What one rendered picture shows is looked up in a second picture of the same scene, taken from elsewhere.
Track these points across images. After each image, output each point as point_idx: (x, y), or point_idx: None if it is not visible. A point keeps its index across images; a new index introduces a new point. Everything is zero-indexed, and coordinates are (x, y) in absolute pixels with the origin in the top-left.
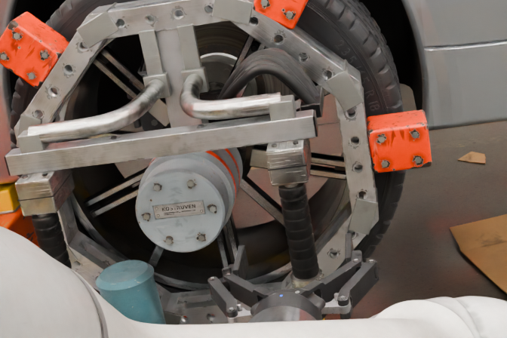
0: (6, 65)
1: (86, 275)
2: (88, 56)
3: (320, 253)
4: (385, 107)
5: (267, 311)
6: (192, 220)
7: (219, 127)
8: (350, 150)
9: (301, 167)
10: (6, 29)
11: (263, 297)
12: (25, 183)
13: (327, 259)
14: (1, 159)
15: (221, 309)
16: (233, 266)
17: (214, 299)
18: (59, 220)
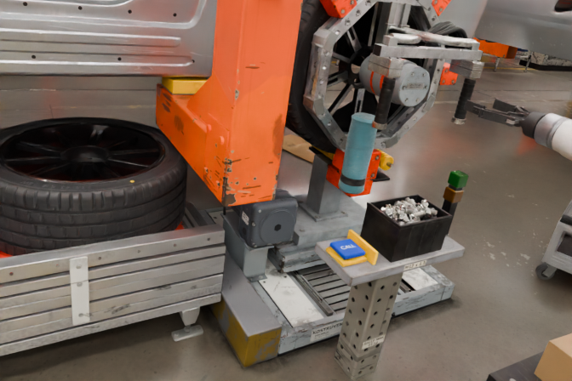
0: (334, 2)
1: (324, 121)
2: (368, 8)
3: (410, 117)
4: None
5: (551, 114)
6: (417, 92)
7: (456, 49)
8: (436, 73)
9: (481, 71)
10: None
11: (516, 115)
12: (395, 60)
13: (412, 121)
14: (212, 62)
15: (493, 120)
16: (482, 105)
17: (485, 116)
18: (325, 90)
